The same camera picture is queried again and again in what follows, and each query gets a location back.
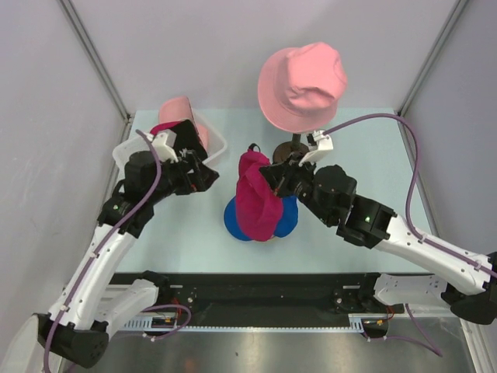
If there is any aluminium frame post right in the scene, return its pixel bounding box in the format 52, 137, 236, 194
397, 0, 470, 117

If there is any white cable duct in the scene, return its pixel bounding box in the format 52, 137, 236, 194
120, 315, 389, 337

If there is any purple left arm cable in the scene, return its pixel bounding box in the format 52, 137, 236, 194
42, 130, 193, 373

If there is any light pink bucket hat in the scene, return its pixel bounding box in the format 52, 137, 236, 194
257, 42, 348, 134

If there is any light pink cap in basket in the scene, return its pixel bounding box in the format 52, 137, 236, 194
150, 96, 209, 149

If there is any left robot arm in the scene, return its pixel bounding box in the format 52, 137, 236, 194
37, 150, 219, 368

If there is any beige mannequin head stand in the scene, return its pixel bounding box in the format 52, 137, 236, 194
273, 134, 309, 163

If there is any white plastic basket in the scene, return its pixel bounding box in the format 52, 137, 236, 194
112, 110, 228, 172

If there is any magenta hat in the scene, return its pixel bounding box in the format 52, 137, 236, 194
235, 143, 283, 242

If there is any aluminium frame post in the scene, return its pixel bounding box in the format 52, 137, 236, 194
56, 0, 131, 124
397, 0, 470, 117

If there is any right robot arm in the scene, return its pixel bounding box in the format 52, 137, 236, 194
260, 158, 496, 325

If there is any blue baseball cap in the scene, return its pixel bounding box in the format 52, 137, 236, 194
223, 197, 298, 242

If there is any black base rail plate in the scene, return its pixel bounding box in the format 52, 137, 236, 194
108, 271, 389, 327

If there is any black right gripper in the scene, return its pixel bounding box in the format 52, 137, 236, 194
259, 152, 333, 225

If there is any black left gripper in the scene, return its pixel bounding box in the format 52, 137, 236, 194
147, 150, 218, 204

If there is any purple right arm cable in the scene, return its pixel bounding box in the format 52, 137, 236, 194
324, 112, 497, 357

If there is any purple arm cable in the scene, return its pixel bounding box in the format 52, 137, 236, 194
42, 130, 193, 373
324, 112, 497, 357

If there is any aluminium frame post left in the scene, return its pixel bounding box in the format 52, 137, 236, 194
56, 0, 131, 124

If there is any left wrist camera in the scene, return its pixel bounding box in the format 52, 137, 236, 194
144, 129, 179, 163

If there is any black baseball cap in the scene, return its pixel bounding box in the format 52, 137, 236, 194
170, 120, 207, 160

